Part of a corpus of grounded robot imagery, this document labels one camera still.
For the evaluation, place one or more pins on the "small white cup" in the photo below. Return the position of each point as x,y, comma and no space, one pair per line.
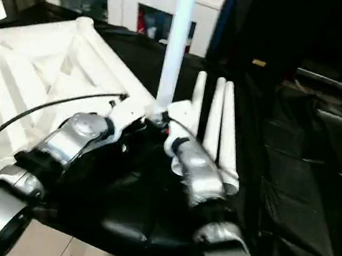
152,30

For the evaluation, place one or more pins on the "red box in cabinet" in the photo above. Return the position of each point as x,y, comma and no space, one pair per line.
140,22

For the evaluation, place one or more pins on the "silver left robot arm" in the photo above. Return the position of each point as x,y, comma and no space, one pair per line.
67,142

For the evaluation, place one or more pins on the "white plastic table top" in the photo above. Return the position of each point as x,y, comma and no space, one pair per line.
33,64

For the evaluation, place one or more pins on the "black plastic mat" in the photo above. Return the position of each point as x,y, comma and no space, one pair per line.
148,201

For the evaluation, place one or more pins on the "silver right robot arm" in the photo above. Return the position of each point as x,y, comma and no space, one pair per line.
203,170

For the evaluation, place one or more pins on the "dark metal rail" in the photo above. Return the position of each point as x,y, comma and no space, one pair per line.
339,83

